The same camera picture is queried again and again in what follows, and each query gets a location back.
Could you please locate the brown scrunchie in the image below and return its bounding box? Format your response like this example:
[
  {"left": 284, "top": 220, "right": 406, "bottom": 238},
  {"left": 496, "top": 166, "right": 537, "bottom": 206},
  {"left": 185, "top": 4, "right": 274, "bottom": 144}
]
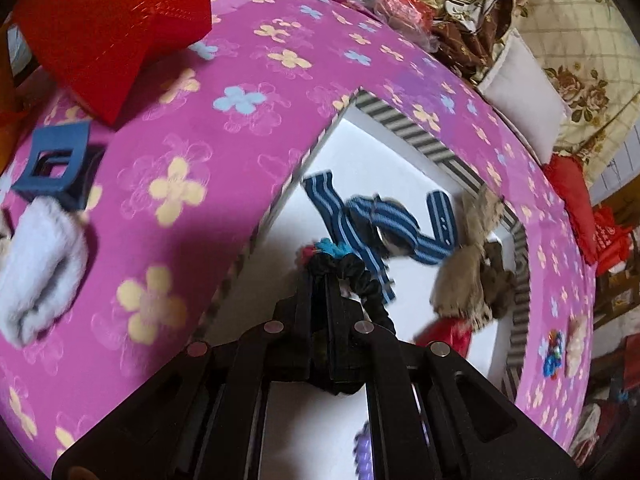
[{"left": 477, "top": 242, "right": 518, "bottom": 318}]

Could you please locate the cream floral quilt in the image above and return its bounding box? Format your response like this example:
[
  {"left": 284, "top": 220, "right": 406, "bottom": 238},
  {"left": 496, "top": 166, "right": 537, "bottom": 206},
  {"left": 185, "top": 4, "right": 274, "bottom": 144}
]
[{"left": 500, "top": 0, "right": 640, "bottom": 186}]

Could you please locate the blue striped bow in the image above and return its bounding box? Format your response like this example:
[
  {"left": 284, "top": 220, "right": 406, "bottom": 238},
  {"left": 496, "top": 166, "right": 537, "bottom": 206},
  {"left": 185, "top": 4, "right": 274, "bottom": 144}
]
[{"left": 302, "top": 170, "right": 458, "bottom": 303}]

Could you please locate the red shopping bag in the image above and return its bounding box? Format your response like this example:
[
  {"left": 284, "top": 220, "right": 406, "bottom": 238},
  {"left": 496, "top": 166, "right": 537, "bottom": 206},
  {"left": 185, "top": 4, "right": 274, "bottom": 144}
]
[{"left": 592, "top": 205, "right": 638, "bottom": 273}]

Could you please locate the purple hair tie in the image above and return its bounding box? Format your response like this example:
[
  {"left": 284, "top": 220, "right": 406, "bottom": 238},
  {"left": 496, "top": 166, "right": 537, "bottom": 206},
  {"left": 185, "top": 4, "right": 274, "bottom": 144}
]
[{"left": 352, "top": 420, "right": 381, "bottom": 480}]

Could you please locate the pink floral bedsheet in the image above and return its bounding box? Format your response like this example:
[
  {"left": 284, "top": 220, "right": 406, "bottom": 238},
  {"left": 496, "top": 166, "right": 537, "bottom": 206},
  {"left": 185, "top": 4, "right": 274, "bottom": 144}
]
[{"left": 0, "top": 0, "right": 601, "bottom": 466}]

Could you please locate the striped rim box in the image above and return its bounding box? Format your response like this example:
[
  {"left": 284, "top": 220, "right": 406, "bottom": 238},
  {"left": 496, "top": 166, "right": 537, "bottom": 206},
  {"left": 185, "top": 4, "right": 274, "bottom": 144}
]
[{"left": 192, "top": 87, "right": 532, "bottom": 480}]

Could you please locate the red cloth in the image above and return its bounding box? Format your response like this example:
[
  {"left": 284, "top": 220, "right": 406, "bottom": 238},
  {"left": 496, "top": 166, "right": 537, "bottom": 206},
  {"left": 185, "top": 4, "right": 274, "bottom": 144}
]
[{"left": 542, "top": 155, "right": 601, "bottom": 266}]

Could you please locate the red satin bow clip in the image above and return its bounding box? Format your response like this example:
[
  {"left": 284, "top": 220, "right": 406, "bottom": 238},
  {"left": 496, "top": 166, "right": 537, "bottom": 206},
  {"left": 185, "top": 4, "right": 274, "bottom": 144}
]
[{"left": 415, "top": 312, "right": 473, "bottom": 356}]

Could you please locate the white fluffy scrunchie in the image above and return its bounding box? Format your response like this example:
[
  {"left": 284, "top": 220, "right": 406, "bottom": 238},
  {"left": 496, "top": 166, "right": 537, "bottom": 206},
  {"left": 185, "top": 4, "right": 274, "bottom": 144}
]
[{"left": 0, "top": 195, "right": 91, "bottom": 351}]

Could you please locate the blue hair claw clip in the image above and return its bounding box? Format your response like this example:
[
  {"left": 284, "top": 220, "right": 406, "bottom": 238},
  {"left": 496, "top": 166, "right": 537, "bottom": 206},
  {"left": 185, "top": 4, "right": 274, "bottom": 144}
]
[{"left": 11, "top": 120, "right": 108, "bottom": 211}]

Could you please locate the brown patterned quilt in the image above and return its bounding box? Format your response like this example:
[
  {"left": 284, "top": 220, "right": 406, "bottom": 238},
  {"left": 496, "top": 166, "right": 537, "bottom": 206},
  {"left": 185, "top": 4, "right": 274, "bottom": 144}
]
[{"left": 430, "top": 0, "right": 531, "bottom": 81}]

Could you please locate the red textured box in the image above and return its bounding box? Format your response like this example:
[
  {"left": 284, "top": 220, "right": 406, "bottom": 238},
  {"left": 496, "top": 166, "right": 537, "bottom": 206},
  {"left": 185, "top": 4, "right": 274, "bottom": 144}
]
[{"left": 10, "top": 0, "right": 213, "bottom": 126}]

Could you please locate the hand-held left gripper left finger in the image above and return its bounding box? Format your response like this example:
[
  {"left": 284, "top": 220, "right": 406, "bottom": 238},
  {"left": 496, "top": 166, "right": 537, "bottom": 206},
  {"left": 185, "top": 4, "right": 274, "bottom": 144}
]
[{"left": 52, "top": 276, "right": 326, "bottom": 480}]

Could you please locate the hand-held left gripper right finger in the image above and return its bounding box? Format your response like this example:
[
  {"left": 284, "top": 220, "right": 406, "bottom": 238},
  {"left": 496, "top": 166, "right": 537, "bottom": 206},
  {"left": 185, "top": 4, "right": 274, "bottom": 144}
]
[{"left": 325, "top": 276, "right": 581, "bottom": 480}]

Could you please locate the leopard print organza bow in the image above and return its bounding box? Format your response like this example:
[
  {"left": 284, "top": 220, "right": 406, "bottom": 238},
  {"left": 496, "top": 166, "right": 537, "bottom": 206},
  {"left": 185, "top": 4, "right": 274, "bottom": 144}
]
[{"left": 430, "top": 185, "right": 518, "bottom": 331}]

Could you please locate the clear plastic bag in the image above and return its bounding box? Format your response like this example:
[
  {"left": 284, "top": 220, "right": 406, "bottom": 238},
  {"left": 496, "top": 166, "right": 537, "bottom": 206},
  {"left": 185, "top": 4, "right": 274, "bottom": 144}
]
[{"left": 315, "top": 0, "right": 446, "bottom": 53}]

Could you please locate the black scrunchie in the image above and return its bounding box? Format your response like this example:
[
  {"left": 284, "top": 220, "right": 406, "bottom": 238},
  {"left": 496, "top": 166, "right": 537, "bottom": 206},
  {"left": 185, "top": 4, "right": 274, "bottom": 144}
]
[{"left": 305, "top": 252, "right": 398, "bottom": 336}]

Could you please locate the white pillow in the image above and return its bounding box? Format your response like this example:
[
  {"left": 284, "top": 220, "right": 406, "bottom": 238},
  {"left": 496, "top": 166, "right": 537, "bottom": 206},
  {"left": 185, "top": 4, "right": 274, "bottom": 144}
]
[{"left": 477, "top": 30, "right": 573, "bottom": 163}]

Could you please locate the white polka dot scrunchie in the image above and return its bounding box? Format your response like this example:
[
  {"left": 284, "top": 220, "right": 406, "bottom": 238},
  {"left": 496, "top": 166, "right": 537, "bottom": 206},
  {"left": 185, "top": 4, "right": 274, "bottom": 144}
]
[{"left": 565, "top": 312, "right": 590, "bottom": 378}]

